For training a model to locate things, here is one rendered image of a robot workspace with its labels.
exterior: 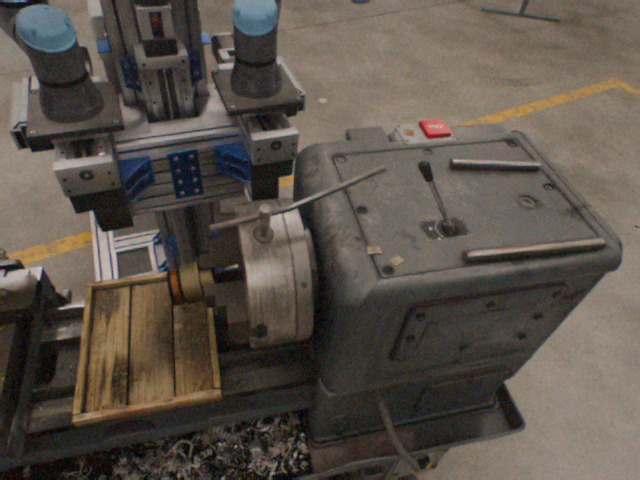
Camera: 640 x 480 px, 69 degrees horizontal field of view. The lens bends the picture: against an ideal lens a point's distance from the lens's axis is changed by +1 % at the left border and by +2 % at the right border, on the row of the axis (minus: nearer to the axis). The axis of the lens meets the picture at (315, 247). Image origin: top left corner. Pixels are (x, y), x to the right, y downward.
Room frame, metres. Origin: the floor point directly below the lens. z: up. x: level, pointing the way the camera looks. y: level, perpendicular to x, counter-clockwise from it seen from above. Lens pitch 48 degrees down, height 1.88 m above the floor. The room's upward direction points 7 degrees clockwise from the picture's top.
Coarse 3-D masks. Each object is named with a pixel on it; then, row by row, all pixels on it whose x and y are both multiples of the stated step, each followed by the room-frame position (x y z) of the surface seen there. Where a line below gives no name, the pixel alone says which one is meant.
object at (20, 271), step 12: (0, 264) 0.63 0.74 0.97; (12, 264) 0.64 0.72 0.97; (0, 276) 0.60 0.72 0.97; (12, 276) 0.61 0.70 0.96; (0, 324) 0.48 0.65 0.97; (12, 324) 0.48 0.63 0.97; (0, 336) 0.45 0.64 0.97; (12, 336) 0.45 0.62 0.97; (0, 348) 0.42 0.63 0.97; (12, 348) 0.43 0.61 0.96; (0, 360) 0.40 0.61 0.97; (12, 360) 0.41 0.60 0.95; (0, 372) 0.37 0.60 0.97; (12, 372) 0.39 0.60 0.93; (0, 396) 0.33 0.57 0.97; (0, 408) 0.31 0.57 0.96; (0, 420) 0.29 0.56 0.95; (0, 432) 0.27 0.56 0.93
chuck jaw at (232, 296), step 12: (204, 288) 0.54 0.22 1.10; (216, 288) 0.54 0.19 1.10; (228, 288) 0.55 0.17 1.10; (240, 288) 0.55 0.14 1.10; (216, 300) 0.51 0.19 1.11; (228, 300) 0.52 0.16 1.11; (240, 300) 0.52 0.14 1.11; (228, 312) 0.49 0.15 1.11; (240, 312) 0.49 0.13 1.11; (228, 324) 0.48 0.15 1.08; (240, 324) 0.47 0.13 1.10; (252, 336) 0.46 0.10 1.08
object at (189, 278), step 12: (192, 264) 0.59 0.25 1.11; (168, 276) 0.56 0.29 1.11; (180, 276) 0.56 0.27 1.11; (192, 276) 0.56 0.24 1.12; (204, 276) 0.57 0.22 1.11; (168, 288) 0.53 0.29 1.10; (180, 288) 0.54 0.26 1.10; (192, 288) 0.54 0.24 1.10; (180, 300) 0.52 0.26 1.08; (192, 300) 0.53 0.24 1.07; (204, 300) 0.53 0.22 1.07
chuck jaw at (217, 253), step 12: (216, 216) 0.66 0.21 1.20; (228, 216) 0.66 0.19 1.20; (228, 228) 0.64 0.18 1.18; (216, 240) 0.62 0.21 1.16; (228, 240) 0.63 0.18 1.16; (204, 252) 0.61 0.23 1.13; (216, 252) 0.61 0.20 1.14; (228, 252) 0.61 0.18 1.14; (204, 264) 0.59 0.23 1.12; (216, 264) 0.59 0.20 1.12; (228, 264) 0.60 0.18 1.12
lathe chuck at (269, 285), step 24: (240, 216) 0.63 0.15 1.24; (240, 240) 0.57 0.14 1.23; (288, 240) 0.59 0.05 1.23; (240, 264) 0.64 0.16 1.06; (264, 264) 0.53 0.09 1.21; (288, 264) 0.54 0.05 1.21; (264, 288) 0.50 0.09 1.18; (288, 288) 0.51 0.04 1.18; (264, 312) 0.47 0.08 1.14; (288, 312) 0.49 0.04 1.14; (264, 336) 0.47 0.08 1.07; (288, 336) 0.48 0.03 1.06
